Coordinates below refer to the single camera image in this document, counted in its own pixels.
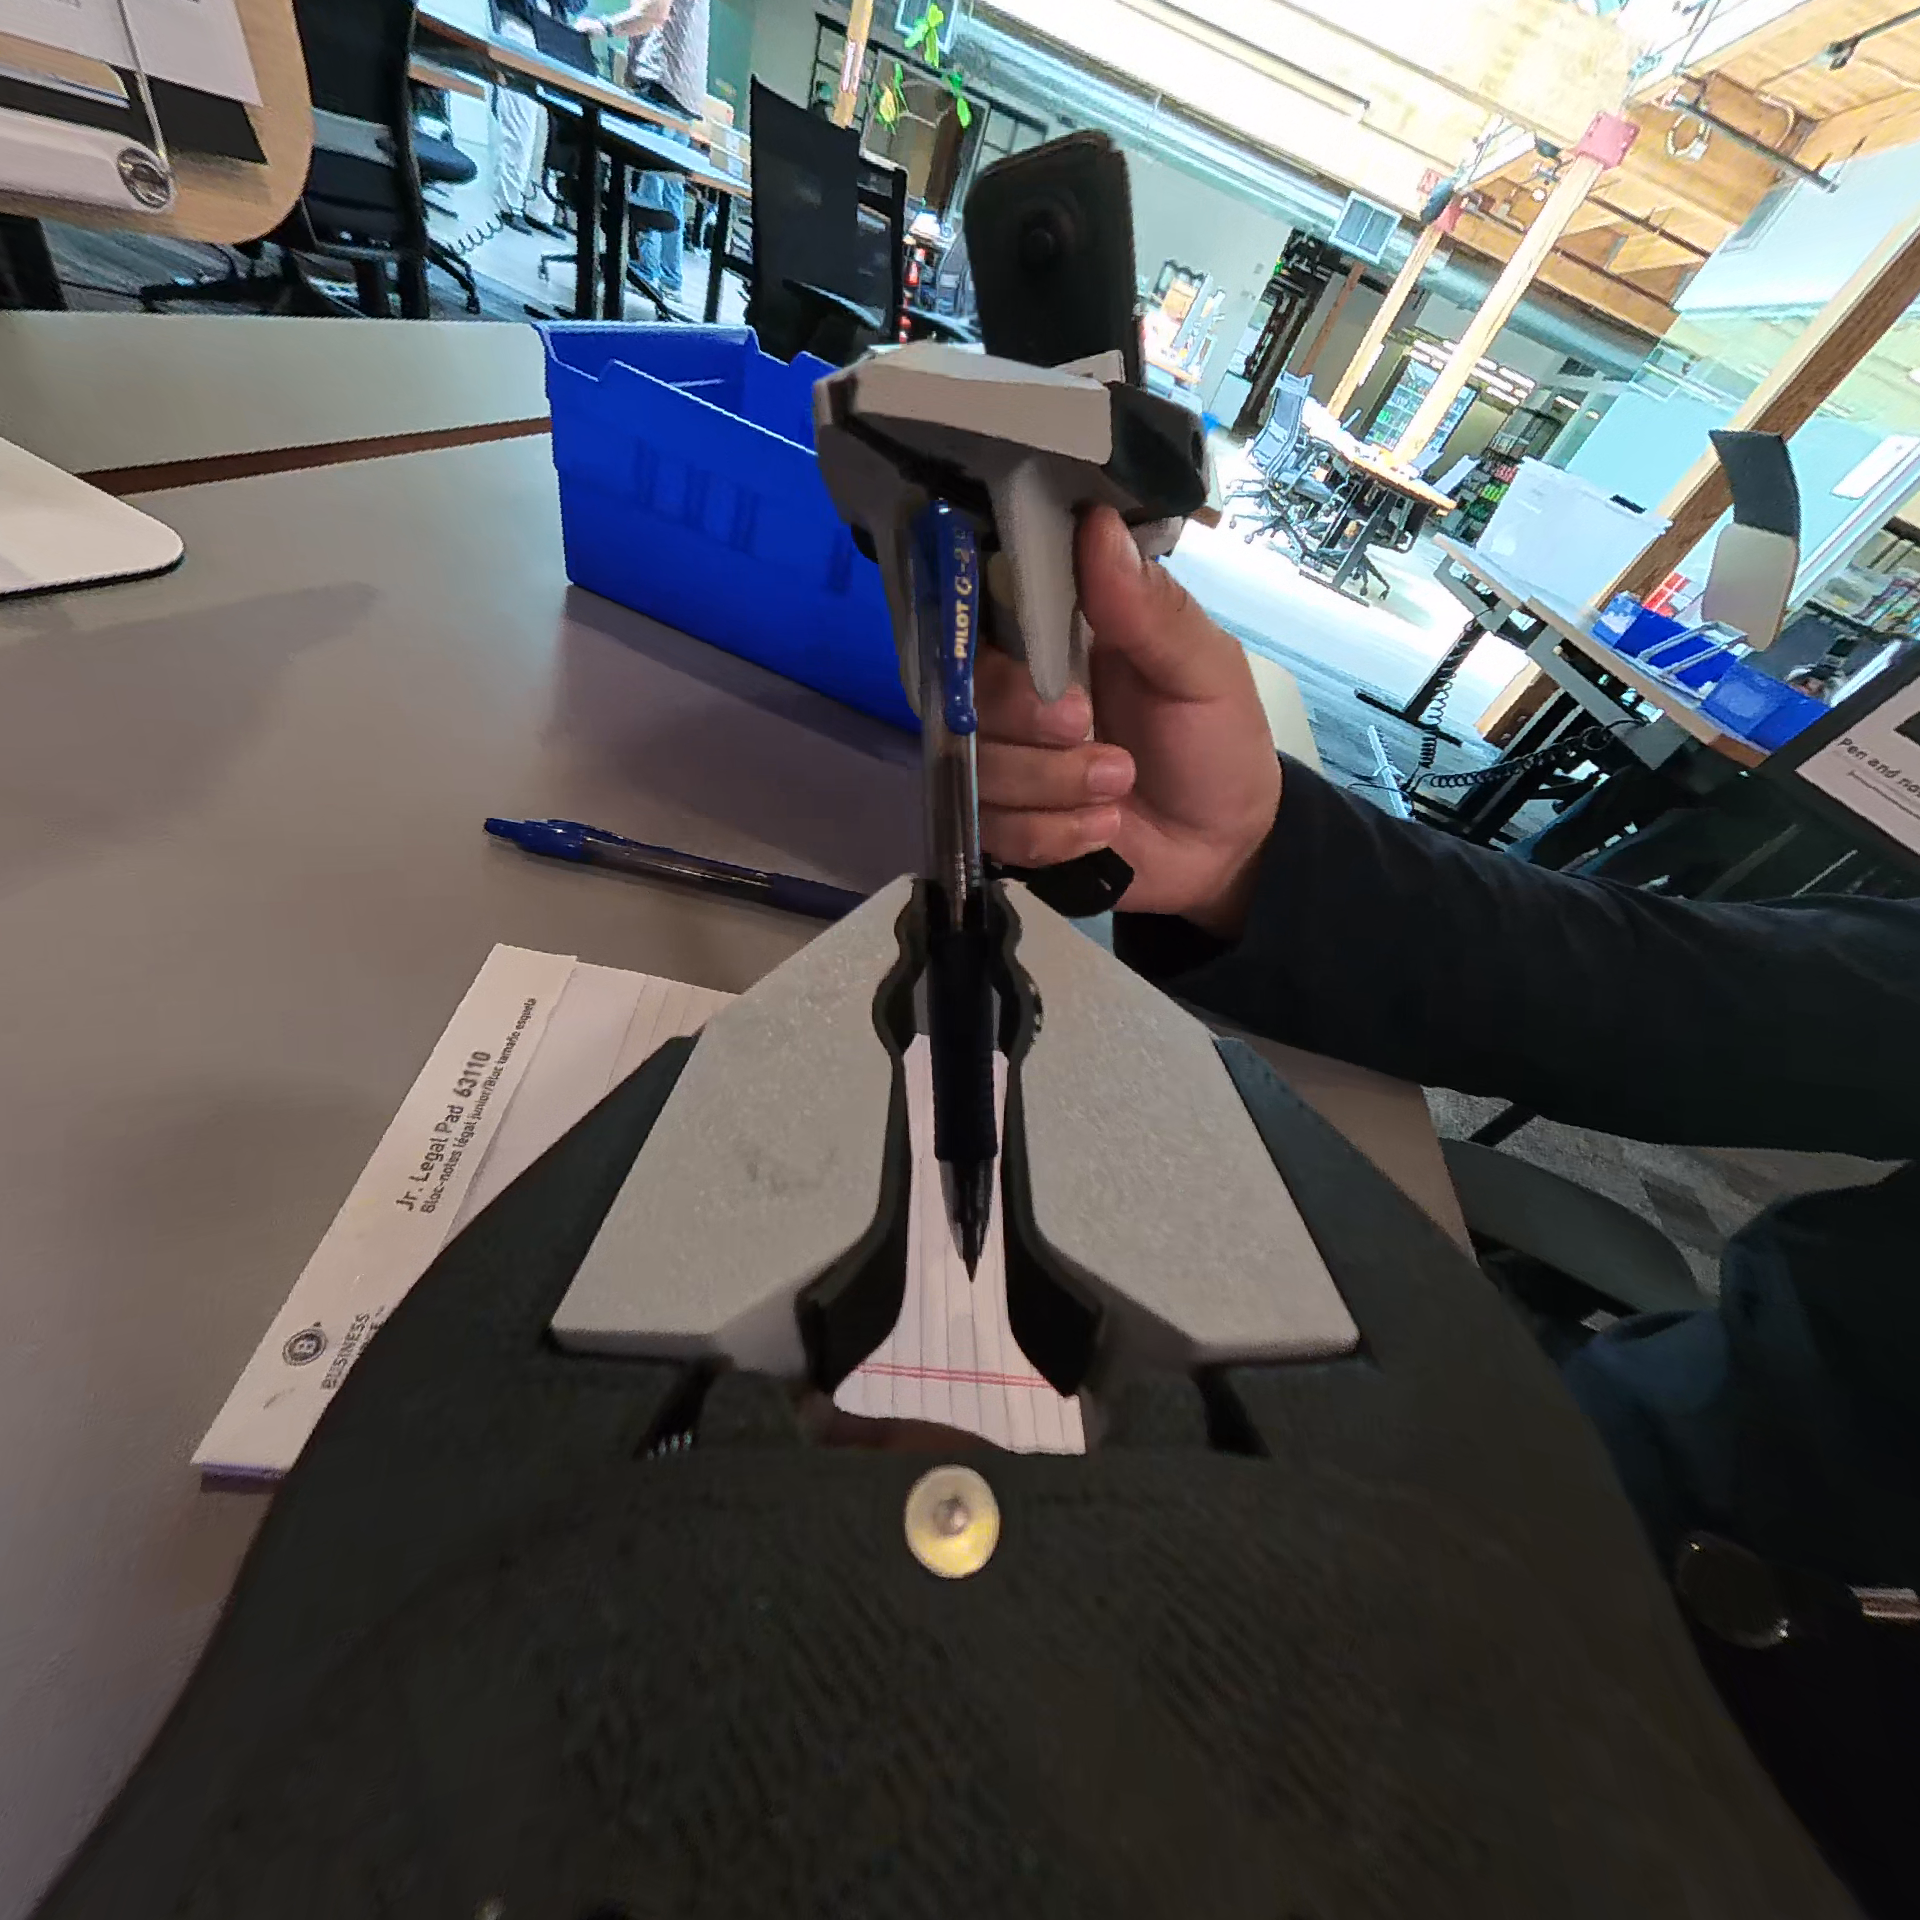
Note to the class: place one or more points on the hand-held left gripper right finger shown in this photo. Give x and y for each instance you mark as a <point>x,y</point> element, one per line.
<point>1171,1184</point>

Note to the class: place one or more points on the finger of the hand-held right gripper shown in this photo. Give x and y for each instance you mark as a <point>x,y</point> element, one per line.
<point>1042,570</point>
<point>900,436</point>

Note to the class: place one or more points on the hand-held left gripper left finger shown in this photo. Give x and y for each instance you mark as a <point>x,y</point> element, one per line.
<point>721,1172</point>

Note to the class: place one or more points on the blue gel pen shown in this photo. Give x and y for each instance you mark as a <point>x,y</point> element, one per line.
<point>675,866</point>
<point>960,1080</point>

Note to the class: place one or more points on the white lined legal pad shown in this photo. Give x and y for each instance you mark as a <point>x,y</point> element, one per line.
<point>376,1201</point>

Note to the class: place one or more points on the person's right forearm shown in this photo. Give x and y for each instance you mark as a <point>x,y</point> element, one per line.
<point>1500,974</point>

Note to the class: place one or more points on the long background desk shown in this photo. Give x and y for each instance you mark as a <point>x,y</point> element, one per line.
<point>629,142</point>

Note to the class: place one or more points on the wooden background desk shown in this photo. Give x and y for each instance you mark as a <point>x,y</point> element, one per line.
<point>1559,639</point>

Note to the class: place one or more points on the grey desk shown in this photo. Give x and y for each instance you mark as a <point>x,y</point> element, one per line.
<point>300,721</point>
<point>224,376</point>

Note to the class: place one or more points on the person's right hand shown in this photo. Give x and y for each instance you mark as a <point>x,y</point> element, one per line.
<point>1171,781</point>

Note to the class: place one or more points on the blue plastic bin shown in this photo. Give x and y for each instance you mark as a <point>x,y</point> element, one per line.
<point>675,495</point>

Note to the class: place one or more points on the black office chair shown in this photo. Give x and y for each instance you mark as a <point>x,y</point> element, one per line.
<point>359,120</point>
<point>802,196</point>

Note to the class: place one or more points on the green hanging decoration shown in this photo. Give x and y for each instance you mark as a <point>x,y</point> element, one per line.
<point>931,30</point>

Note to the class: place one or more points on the grey office chair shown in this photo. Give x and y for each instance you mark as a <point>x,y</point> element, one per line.
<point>1276,452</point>

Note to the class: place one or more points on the background meeting table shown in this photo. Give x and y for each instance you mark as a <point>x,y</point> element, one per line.
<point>1380,474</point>

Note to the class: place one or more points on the white storage box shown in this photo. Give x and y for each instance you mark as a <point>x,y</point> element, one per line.
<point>1576,533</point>

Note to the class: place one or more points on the small blue bin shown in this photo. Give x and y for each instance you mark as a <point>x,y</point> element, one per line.
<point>1778,705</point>
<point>1650,639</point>

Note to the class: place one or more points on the person's dark jacket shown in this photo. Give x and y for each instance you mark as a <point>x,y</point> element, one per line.
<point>1800,1350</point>

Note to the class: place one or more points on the grey folded cardboard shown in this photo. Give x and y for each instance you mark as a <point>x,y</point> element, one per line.
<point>1755,570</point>

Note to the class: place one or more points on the black white marker sign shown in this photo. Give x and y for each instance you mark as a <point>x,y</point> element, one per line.
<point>1874,765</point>

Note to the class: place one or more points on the white metal stand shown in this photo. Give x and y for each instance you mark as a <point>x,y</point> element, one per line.
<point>60,525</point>

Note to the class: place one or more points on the wooden sign board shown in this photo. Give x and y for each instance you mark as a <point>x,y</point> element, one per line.
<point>90,135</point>

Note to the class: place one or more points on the wooden support post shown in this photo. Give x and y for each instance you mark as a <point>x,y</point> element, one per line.
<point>1770,406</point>
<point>1484,316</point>

